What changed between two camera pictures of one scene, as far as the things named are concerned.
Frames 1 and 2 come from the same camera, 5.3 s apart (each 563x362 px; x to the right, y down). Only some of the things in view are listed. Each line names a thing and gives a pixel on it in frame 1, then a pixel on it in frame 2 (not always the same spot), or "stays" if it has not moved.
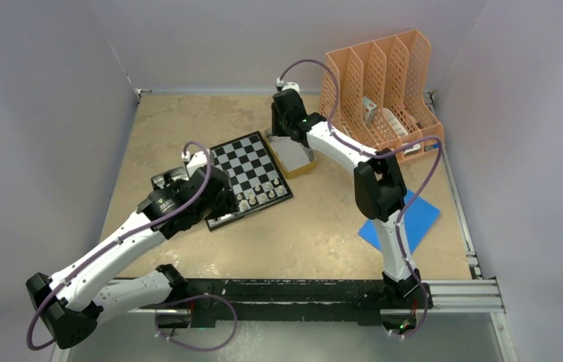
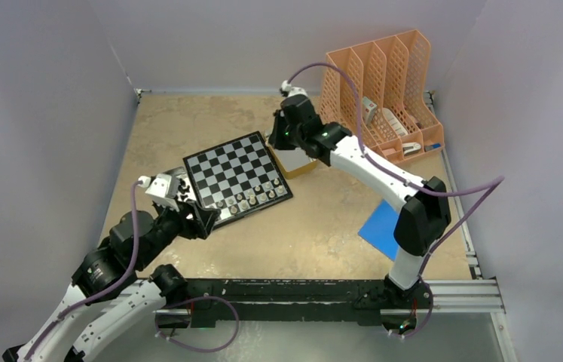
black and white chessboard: (256, 179) stays
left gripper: (227, 204) to (200, 223)
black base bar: (363, 300) stays
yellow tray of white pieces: (292, 157) stays
